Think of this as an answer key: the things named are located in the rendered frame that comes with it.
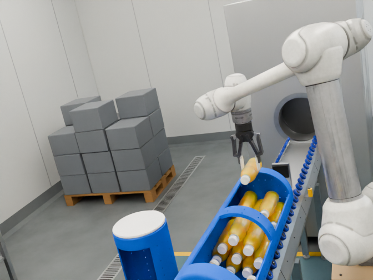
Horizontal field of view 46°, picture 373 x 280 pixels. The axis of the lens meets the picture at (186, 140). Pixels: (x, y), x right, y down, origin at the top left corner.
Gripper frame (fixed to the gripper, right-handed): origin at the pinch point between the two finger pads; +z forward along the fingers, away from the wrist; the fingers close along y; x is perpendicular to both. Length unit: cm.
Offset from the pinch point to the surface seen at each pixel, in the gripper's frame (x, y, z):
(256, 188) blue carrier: 14.0, -3.5, 18.4
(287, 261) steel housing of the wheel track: -10.6, 12.8, 43.0
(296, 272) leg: 26, 7, 74
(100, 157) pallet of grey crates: 222, -249, 69
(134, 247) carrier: -19, -59, 33
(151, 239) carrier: -15, -52, 31
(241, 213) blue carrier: -31.5, 3.3, 8.2
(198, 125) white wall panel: 430, -208, 98
